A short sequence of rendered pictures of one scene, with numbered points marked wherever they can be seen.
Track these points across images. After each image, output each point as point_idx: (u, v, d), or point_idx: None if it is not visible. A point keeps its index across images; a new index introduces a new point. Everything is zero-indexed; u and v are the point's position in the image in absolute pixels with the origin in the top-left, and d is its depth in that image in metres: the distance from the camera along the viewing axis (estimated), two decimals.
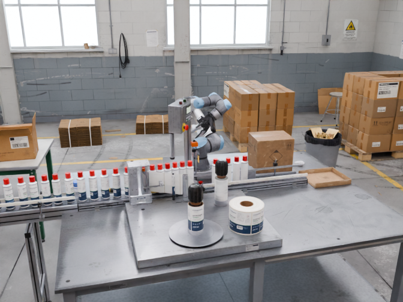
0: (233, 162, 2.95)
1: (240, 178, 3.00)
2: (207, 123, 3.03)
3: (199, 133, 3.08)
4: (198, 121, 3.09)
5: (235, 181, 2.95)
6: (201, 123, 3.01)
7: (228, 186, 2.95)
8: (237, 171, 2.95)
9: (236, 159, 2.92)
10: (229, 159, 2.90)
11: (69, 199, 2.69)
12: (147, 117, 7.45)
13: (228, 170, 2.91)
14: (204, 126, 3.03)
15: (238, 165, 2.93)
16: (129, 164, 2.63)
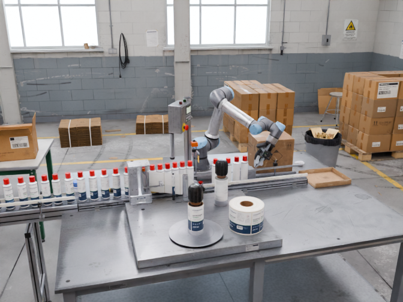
0: (233, 162, 2.95)
1: (240, 178, 3.00)
2: None
3: (257, 160, 2.98)
4: (265, 159, 2.92)
5: (235, 181, 2.95)
6: None
7: (228, 186, 2.95)
8: (237, 171, 2.95)
9: (236, 159, 2.92)
10: (229, 159, 2.90)
11: (69, 199, 2.69)
12: (147, 117, 7.45)
13: (228, 170, 2.91)
14: None
15: (238, 165, 2.93)
16: (129, 164, 2.63)
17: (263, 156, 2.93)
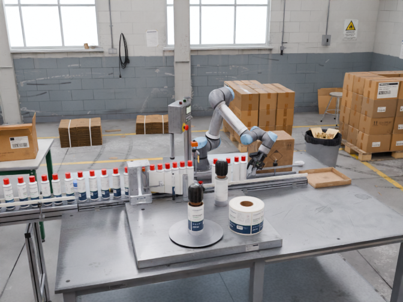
0: (233, 162, 2.95)
1: (239, 178, 3.00)
2: None
3: (250, 170, 2.99)
4: (258, 168, 2.93)
5: (235, 181, 2.95)
6: None
7: (228, 186, 2.95)
8: (237, 171, 2.95)
9: (236, 159, 2.92)
10: (229, 159, 2.90)
11: (69, 199, 2.69)
12: (147, 117, 7.45)
13: (228, 170, 2.91)
14: None
15: (238, 165, 2.93)
16: (129, 164, 2.63)
17: (255, 166, 2.94)
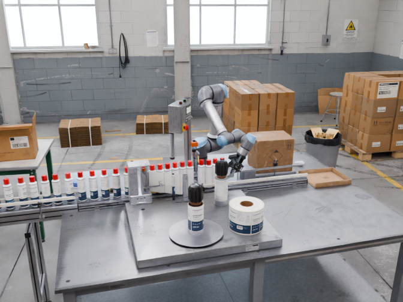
0: (211, 163, 2.91)
1: None
2: None
3: (228, 172, 2.95)
4: (237, 171, 2.90)
5: (235, 181, 2.95)
6: None
7: (209, 188, 2.92)
8: None
9: (214, 160, 2.89)
10: (210, 161, 2.87)
11: (69, 199, 2.69)
12: (147, 117, 7.45)
13: (209, 172, 2.88)
14: None
15: None
16: (129, 164, 2.63)
17: (234, 168, 2.90)
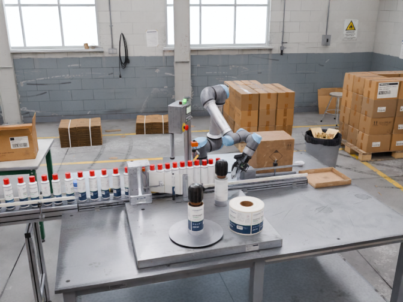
0: (207, 164, 2.90)
1: (214, 180, 2.96)
2: None
3: None
4: (242, 171, 2.90)
5: (235, 181, 2.95)
6: None
7: (205, 188, 2.91)
8: (211, 173, 2.90)
9: (210, 161, 2.88)
10: (206, 162, 2.86)
11: (69, 199, 2.69)
12: (147, 117, 7.45)
13: (205, 172, 2.87)
14: None
15: (212, 168, 2.89)
16: (129, 164, 2.63)
17: (240, 168, 2.90)
